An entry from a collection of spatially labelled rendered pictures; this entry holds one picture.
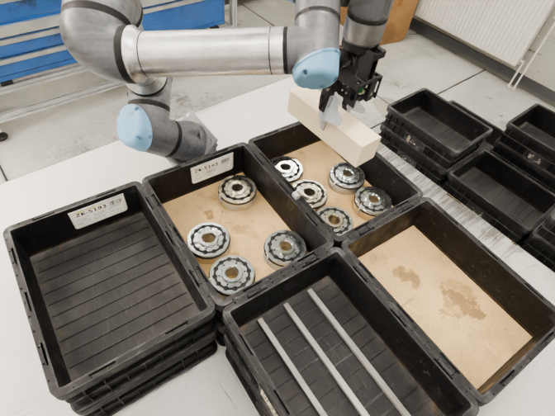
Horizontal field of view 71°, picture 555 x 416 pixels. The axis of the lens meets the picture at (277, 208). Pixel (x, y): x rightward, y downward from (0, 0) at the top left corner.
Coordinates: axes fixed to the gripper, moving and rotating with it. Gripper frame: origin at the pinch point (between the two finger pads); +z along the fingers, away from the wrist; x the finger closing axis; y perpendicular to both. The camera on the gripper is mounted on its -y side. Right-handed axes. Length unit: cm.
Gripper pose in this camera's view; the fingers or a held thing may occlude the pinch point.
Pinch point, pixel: (332, 118)
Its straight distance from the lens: 93.6
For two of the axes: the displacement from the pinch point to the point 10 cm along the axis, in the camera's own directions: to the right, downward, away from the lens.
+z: -0.9, 6.3, 7.7
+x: 7.8, -4.4, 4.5
